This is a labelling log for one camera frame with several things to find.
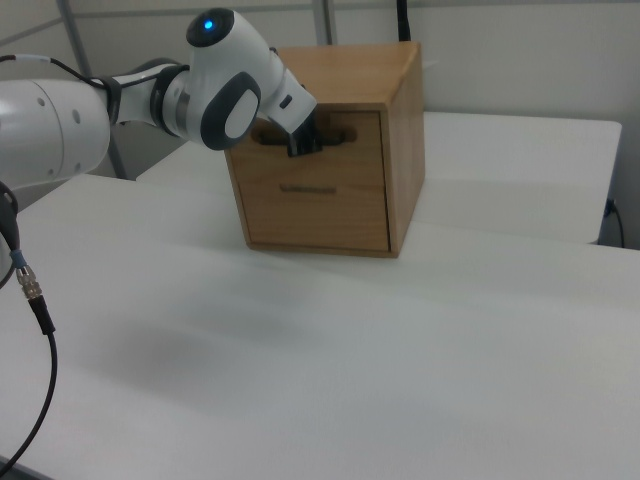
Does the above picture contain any wooden drawer cabinet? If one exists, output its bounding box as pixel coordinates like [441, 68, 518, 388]
[224, 41, 427, 260]

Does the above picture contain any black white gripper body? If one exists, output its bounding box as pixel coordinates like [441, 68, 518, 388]
[258, 47, 322, 145]

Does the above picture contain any black pole stand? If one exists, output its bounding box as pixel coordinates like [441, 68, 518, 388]
[396, 0, 414, 43]

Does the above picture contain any black cable with metal connector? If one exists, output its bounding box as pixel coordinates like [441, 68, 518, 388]
[0, 179, 63, 480]

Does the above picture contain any thin cable along arm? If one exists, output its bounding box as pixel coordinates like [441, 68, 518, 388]
[0, 53, 124, 101]

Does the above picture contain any wooden drawer with black handle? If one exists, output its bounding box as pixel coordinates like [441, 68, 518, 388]
[226, 110, 387, 190]

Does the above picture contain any wooden drawer with slot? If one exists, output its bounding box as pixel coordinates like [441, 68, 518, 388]
[236, 181, 392, 253]

